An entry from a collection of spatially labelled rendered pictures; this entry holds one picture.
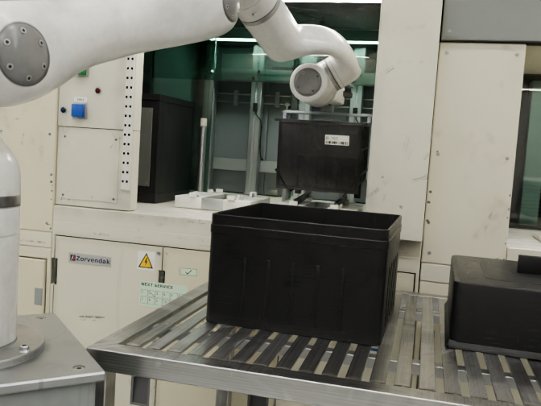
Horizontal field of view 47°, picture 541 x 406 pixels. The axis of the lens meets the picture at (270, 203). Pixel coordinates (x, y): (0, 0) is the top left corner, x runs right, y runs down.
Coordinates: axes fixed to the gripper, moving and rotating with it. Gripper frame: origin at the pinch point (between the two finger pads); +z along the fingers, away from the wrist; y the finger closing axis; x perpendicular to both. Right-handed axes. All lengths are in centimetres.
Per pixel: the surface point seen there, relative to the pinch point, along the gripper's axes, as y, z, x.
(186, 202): -34.1, -11.2, -30.5
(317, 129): -0.5, -10.9, -9.3
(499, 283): 38, -69, -33
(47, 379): -14, -105, -43
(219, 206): -24.9, -11.3, -30.8
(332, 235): 13, -76, -27
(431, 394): 28, -92, -43
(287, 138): -8.2, -10.7, -11.9
